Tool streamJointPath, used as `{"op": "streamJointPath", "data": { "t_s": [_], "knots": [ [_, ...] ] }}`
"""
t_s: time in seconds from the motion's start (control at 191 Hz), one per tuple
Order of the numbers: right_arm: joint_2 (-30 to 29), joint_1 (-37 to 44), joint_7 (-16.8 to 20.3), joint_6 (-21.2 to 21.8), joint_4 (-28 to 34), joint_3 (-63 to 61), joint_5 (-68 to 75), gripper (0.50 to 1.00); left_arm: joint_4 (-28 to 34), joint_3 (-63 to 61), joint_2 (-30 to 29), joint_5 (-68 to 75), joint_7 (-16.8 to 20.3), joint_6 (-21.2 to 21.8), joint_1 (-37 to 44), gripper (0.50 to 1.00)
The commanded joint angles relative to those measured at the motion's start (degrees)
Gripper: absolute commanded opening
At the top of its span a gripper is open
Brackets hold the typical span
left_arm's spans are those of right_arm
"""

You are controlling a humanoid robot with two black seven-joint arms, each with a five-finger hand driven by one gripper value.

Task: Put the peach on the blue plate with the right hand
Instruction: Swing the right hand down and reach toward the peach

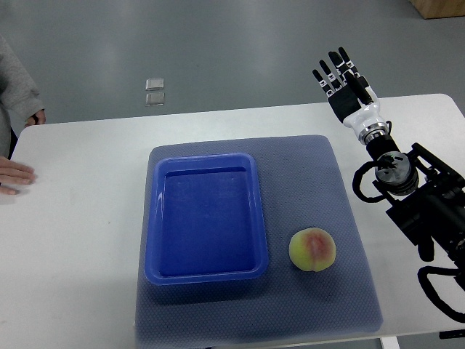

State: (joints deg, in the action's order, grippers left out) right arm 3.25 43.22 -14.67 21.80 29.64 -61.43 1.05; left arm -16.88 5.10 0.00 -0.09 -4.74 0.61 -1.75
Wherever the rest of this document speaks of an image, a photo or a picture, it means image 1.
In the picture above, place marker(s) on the white table leg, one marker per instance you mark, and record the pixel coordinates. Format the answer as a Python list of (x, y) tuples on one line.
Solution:
[(389, 342)]

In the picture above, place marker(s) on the yellow red peach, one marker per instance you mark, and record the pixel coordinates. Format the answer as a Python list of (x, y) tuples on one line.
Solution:
[(312, 249)]

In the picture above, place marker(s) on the grey sweater sleeve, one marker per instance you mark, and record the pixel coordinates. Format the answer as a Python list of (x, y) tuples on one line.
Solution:
[(19, 94)]

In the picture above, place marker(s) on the upper metal floor plate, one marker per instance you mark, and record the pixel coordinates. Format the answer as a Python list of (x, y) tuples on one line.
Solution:
[(153, 84)]

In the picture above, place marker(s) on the person's right hand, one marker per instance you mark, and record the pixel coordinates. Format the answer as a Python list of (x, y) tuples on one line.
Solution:
[(37, 118)]

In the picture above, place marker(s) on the person's left hand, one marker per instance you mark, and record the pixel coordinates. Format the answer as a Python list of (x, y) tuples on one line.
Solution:
[(13, 173)]

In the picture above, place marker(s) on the cardboard box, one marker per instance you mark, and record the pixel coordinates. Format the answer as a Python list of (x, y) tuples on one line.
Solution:
[(438, 9)]

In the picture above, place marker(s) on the grey blue table mat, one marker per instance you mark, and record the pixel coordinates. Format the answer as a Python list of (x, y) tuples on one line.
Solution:
[(301, 187)]

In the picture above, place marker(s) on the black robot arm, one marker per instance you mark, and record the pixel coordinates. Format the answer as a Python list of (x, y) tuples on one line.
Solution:
[(427, 205)]

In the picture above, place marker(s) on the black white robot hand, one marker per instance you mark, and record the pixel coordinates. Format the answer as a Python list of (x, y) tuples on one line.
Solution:
[(351, 97)]

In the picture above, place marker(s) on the blue plastic tray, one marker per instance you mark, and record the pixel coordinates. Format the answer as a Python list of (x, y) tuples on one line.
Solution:
[(205, 221)]

